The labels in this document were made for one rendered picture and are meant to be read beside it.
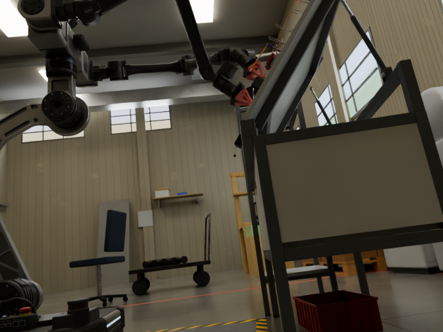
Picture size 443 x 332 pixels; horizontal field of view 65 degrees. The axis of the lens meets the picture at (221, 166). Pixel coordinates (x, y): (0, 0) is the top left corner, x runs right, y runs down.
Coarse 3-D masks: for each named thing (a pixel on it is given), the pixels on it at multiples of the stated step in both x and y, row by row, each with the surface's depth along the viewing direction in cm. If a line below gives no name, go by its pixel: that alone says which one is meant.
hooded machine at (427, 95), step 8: (432, 88) 278; (440, 88) 272; (424, 96) 285; (432, 96) 275; (440, 96) 267; (424, 104) 286; (432, 104) 276; (440, 104) 267; (432, 112) 277; (440, 112) 268; (432, 120) 278; (440, 120) 269; (432, 128) 279; (440, 128) 270; (440, 136) 271; (440, 144) 266; (440, 152) 267; (440, 160) 268; (440, 248) 281; (440, 256) 282; (440, 264) 283
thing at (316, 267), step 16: (240, 80) 299; (240, 112) 258; (288, 128) 309; (256, 224) 237; (256, 240) 234; (256, 256) 232; (288, 272) 239; (304, 272) 230; (320, 272) 260; (320, 288) 275; (336, 288) 223
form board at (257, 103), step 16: (320, 0) 145; (304, 16) 133; (304, 32) 146; (320, 32) 194; (288, 48) 132; (304, 64) 195; (272, 80) 134; (256, 96) 127; (288, 96) 200; (256, 112) 136; (272, 112) 173; (256, 128) 154; (272, 128) 205
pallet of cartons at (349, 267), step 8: (336, 256) 432; (344, 256) 415; (352, 256) 417; (368, 256) 420; (376, 256) 421; (384, 256) 419; (304, 264) 531; (312, 264) 527; (320, 264) 476; (336, 264) 533; (344, 264) 413; (352, 264) 410; (368, 264) 506; (376, 264) 417; (384, 264) 416; (336, 272) 443; (344, 272) 415; (352, 272) 408
